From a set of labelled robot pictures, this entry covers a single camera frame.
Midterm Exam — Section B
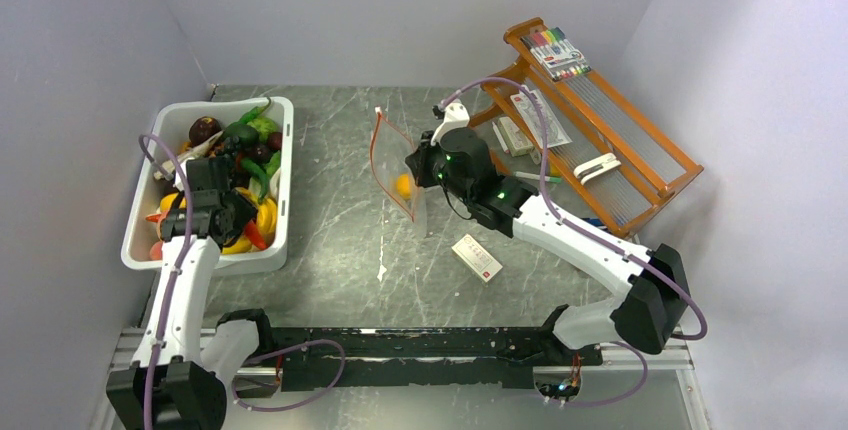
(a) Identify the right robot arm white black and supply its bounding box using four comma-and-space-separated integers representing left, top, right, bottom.
405, 128, 690, 364

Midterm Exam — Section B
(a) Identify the orange wooden rack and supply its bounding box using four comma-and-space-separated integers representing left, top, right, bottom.
470, 18, 704, 237

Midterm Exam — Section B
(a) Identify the white plastic food bin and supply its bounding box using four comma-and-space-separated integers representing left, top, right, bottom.
120, 96, 295, 277

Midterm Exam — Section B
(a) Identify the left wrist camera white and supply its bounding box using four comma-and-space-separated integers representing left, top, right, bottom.
152, 151, 201, 180

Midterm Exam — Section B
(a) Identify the white eraser box on rack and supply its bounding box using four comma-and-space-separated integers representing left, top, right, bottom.
494, 117, 534, 157

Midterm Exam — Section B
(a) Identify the yellow banana bunch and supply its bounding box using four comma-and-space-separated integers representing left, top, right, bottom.
222, 187, 278, 255

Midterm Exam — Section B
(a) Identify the pack of coloured markers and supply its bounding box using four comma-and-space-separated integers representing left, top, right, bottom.
520, 27, 591, 81

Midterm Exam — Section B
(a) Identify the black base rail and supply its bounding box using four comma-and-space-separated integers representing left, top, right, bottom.
272, 327, 602, 389

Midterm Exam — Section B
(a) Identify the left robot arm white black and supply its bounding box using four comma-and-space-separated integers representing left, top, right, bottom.
106, 157, 277, 429

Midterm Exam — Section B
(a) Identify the green avocado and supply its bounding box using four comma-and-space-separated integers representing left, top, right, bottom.
221, 122, 260, 147

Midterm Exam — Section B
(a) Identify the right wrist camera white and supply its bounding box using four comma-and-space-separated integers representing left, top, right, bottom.
430, 100, 470, 146

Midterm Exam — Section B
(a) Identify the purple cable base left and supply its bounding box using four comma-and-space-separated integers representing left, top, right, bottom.
231, 339, 347, 413

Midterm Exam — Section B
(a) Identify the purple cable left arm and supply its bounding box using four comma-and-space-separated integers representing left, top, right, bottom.
137, 134, 197, 430

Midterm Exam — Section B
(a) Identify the green white marker pen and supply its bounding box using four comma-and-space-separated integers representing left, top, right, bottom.
514, 171, 563, 183

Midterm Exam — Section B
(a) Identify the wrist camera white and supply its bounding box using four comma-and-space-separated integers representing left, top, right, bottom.
152, 151, 201, 180
430, 100, 470, 146

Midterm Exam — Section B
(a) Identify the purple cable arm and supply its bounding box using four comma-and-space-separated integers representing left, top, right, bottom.
433, 77, 708, 341
137, 134, 197, 430

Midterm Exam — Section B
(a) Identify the packaged card on rack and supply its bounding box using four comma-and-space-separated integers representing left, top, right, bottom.
510, 89, 572, 149

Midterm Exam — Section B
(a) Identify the white stapler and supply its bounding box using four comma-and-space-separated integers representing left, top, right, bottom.
573, 153, 621, 185

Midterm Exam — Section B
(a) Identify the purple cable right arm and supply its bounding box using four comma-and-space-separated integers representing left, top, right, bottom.
433, 77, 708, 341

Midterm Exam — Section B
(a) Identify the green chili pepper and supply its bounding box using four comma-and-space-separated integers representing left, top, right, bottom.
238, 98, 273, 124

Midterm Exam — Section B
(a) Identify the clear zip bag orange zipper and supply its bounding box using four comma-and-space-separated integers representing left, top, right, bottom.
369, 106, 427, 234

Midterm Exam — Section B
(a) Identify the dark purple mangosteen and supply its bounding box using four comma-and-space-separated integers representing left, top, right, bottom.
188, 116, 222, 147

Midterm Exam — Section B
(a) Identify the light green bumpy fruit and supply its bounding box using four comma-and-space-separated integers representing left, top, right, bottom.
248, 116, 280, 144

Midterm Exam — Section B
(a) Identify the orange fruit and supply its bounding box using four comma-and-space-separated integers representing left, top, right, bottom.
394, 174, 413, 201

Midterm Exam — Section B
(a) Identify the white cardboard box red logo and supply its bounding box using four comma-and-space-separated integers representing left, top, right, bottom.
451, 234, 503, 283

